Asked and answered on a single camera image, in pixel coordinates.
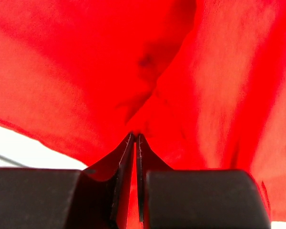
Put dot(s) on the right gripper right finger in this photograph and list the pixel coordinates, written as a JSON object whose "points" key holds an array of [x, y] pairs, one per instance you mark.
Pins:
{"points": [[195, 199]]}

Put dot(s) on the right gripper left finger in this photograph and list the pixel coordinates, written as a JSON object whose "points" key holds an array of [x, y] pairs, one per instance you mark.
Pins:
{"points": [[94, 198]]}

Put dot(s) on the red t shirt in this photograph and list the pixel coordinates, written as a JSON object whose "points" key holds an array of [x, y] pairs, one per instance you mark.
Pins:
{"points": [[203, 80]]}

